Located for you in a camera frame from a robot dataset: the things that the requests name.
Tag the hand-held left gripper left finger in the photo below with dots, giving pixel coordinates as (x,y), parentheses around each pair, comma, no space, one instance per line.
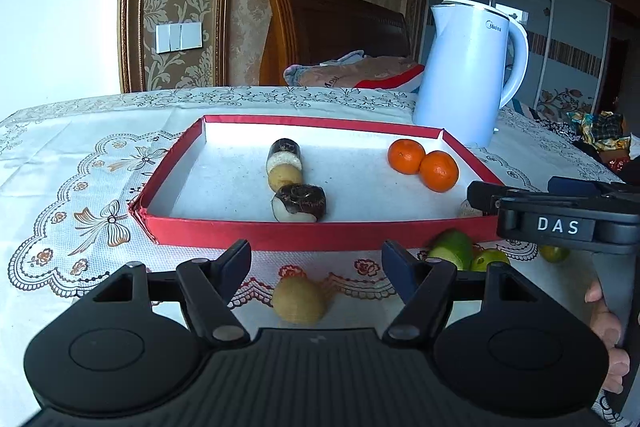
(237,268)

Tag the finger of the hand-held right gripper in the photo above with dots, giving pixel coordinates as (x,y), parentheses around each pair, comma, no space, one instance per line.
(575,186)
(485,197)

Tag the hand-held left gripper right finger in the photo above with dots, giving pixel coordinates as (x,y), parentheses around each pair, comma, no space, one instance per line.
(400,269)

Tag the orange mandarin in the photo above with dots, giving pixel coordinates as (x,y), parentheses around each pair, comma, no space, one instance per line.
(406,156)
(439,172)

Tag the red cardboard box tray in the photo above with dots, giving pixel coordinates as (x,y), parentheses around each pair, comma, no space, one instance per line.
(300,235)

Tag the person's right hand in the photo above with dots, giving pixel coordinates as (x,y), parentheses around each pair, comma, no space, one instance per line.
(607,332)

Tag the yellow plaid cloth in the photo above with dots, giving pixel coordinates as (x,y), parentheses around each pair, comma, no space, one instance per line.
(602,129)

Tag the colourful patterned blanket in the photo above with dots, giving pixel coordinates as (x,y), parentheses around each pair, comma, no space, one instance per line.
(550,122)

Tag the white electric kettle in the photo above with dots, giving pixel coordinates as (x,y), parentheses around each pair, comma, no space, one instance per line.
(465,77)

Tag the wardrobe with floral sliding doors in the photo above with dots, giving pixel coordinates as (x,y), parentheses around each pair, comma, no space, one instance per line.
(570,32)

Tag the pink folded blanket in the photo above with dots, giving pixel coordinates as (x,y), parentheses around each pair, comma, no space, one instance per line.
(360,74)

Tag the white lace tablecloth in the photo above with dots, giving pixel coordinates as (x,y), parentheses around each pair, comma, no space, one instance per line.
(75,157)

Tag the wooden headboard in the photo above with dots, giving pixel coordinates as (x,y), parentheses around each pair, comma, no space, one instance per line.
(325,27)

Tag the white wall light switch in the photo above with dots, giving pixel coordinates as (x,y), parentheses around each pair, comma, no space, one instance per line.
(179,37)

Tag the wooden wall moulding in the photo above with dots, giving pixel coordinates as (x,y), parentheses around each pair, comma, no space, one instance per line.
(130,7)

